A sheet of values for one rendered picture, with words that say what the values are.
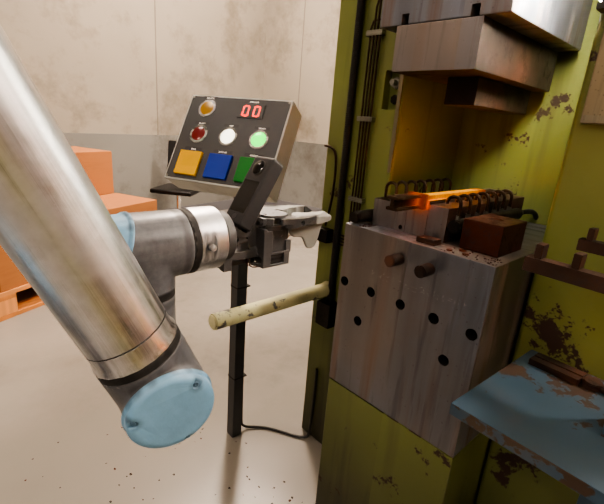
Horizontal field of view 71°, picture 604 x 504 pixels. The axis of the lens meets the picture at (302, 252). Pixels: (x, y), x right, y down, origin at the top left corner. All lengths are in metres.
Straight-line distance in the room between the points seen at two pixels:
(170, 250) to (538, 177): 1.10
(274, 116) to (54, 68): 3.15
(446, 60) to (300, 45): 4.64
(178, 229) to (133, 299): 0.16
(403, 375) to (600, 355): 0.40
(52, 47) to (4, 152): 3.88
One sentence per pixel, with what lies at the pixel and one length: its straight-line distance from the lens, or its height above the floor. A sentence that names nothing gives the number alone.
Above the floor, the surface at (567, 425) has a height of 0.75.
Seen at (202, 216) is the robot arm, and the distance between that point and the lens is 0.58.
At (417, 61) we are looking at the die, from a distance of 1.03.
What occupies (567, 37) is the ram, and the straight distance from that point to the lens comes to 1.24.
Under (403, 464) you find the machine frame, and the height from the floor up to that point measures 0.37.
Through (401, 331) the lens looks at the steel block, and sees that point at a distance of 1.02.
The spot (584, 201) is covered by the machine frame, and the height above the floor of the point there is 1.04.
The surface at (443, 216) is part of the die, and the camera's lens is 0.97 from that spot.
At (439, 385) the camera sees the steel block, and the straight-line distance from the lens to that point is 1.01.
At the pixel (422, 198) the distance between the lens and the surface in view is 0.98.
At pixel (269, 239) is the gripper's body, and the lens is 0.64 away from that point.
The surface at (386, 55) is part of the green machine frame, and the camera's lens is 1.26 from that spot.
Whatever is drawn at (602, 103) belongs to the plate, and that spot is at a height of 1.22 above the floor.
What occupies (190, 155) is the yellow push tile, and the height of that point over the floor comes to 1.03.
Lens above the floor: 1.15
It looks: 17 degrees down
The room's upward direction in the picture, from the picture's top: 5 degrees clockwise
